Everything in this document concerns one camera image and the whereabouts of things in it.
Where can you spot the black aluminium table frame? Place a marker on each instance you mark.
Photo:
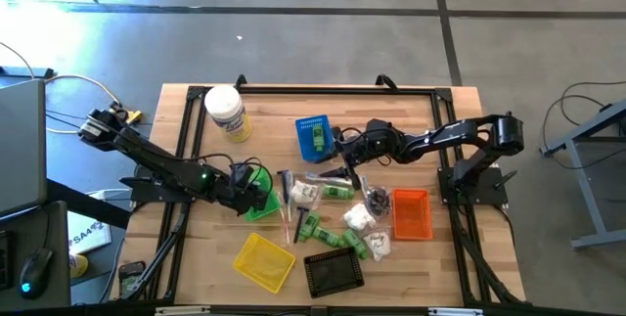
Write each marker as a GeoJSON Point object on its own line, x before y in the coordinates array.
{"type": "Point", "coordinates": [342, 90]}

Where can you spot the black keyboard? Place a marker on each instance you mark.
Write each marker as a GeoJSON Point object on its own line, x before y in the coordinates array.
{"type": "Point", "coordinates": [4, 257]}

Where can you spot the black table clamp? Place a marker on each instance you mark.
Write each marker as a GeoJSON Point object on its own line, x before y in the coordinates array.
{"type": "Point", "coordinates": [386, 82]}
{"type": "Point", "coordinates": [239, 81]}

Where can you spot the white pouch with dark print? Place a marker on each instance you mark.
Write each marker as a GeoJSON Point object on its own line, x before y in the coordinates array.
{"type": "Point", "coordinates": [377, 245]}

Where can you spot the blue plastic basket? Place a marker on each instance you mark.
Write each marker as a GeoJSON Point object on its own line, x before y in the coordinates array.
{"type": "Point", "coordinates": [304, 135]}

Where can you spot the black handheld device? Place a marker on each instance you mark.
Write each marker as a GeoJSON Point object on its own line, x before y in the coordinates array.
{"type": "Point", "coordinates": [131, 279]}

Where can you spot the yellow Lysol wipes canister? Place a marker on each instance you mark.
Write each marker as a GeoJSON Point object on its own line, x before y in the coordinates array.
{"type": "Point", "coordinates": [227, 110]}

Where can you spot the white bracket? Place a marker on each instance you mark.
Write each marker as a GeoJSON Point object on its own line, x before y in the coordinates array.
{"type": "Point", "coordinates": [455, 312]}

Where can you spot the black plastic basket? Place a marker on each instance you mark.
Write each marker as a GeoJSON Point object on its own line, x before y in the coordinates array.
{"type": "Point", "coordinates": [333, 273]}

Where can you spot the dark desk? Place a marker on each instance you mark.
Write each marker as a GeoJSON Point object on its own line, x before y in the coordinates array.
{"type": "Point", "coordinates": [58, 238]}

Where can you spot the grey monitor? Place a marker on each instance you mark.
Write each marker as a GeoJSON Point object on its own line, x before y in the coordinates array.
{"type": "Point", "coordinates": [22, 145]}

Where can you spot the green Pert shampoo bottle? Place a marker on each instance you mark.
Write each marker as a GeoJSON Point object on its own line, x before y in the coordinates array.
{"type": "Point", "coordinates": [319, 137]}
{"type": "Point", "coordinates": [327, 237]}
{"type": "Point", "coordinates": [337, 192]}
{"type": "Point", "coordinates": [309, 226]}
{"type": "Point", "coordinates": [355, 244]}

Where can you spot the black computer mouse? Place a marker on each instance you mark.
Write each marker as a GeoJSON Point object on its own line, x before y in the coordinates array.
{"type": "Point", "coordinates": [35, 272]}

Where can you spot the white printed booklet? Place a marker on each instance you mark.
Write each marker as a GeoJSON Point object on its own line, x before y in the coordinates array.
{"type": "Point", "coordinates": [88, 233]}

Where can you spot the grey metal stand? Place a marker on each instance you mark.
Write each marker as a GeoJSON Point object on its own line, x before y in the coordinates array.
{"type": "Point", "coordinates": [584, 194]}

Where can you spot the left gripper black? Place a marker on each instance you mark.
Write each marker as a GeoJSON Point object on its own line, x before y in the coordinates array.
{"type": "Point", "coordinates": [237, 189]}

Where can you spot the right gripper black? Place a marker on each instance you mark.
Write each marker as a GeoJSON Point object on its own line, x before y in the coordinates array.
{"type": "Point", "coordinates": [371, 152]}

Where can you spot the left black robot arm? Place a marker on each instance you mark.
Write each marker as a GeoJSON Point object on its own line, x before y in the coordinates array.
{"type": "Point", "coordinates": [161, 164]}

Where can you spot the orange plastic basket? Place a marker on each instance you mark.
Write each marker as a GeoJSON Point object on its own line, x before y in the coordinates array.
{"type": "Point", "coordinates": [412, 214]}

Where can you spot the green plastic basket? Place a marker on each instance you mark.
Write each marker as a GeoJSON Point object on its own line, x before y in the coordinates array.
{"type": "Point", "coordinates": [266, 181]}

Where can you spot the blue unbagged razor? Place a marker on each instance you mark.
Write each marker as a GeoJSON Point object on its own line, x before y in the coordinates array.
{"type": "Point", "coordinates": [299, 223]}

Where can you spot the blue white bagged toothbrush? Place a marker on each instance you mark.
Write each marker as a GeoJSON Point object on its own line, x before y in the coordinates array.
{"type": "Point", "coordinates": [364, 184]}
{"type": "Point", "coordinates": [323, 178]}

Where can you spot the red white bagged toothbrush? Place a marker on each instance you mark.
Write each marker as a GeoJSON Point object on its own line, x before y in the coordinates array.
{"type": "Point", "coordinates": [284, 225]}

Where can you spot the small yellow item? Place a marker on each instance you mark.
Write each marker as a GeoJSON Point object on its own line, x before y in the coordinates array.
{"type": "Point", "coordinates": [78, 265]}

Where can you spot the yellow connector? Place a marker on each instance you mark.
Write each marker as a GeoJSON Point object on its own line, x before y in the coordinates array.
{"type": "Point", "coordinates": [134, 117]}

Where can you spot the clear bag of cotton balls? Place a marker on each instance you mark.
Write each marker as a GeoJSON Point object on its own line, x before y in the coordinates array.
{"type": "Point", "coordinates": [304, 192]}
{"type": "Point", "coordinates": [359, 216]}

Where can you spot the yellow plastic basket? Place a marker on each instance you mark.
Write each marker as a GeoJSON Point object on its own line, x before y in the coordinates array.
{"type": "Point", "coordinates": [264, 262]}

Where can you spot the dark blue bagged razor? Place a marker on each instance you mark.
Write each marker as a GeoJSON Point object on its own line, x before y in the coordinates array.
{"type": "Point", "coordinates": [285, 184]}

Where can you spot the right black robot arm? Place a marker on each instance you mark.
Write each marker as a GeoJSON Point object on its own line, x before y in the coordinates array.
{"type": "Point", "coordinates": [450, 135]}

